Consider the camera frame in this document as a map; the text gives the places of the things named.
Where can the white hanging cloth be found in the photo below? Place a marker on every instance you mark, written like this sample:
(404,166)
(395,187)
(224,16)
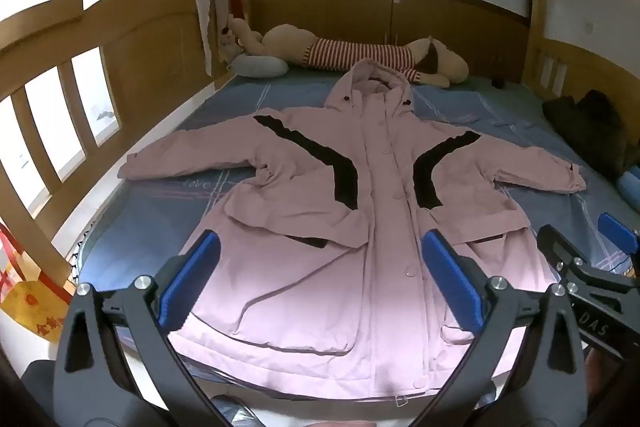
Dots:
(204,27)

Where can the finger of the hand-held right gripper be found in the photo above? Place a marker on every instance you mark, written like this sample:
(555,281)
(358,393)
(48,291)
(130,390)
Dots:
(620,232)
(555,244)

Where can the yellow and red bag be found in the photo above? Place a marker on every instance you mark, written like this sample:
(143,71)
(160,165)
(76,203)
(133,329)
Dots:
(30,297)

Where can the wooden bed rail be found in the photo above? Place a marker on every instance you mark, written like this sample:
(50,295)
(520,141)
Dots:
(145,32)

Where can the pink hooded jacket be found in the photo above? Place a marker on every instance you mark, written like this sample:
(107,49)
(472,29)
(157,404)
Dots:
(370,217)

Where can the dark clothes pile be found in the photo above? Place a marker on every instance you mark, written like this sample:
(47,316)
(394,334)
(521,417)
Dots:
(590,127)

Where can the blue rolled cloth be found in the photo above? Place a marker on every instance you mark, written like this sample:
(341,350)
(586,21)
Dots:
(630,187)

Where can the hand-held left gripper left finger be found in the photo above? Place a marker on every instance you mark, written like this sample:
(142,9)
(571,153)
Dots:
(192,277)

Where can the grey-blue pillow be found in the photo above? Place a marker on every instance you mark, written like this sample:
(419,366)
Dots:
(260,66)

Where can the red hanging cloth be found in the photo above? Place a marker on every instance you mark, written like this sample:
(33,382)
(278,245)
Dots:
(237,4)

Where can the long plush toy striped shirt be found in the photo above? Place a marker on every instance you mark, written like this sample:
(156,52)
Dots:
(350,53)

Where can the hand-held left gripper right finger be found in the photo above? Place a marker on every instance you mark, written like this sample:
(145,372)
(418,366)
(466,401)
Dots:
(452,277)

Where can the blue plaid bed sheet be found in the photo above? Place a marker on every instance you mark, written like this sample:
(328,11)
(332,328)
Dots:
(150,217)

